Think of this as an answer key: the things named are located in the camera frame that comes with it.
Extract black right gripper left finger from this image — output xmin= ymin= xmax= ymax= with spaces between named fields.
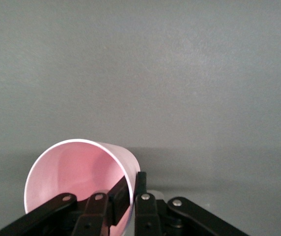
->
xmin=0 ymin=176 xmax=131 ymax=236

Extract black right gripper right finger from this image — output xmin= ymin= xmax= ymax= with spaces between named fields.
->
xmin=133 ymin=172 xmax=249 ymax=236

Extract pink plastic cup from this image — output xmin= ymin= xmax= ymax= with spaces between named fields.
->
xmin=24 ymin=139 xmax=141 ymax=236

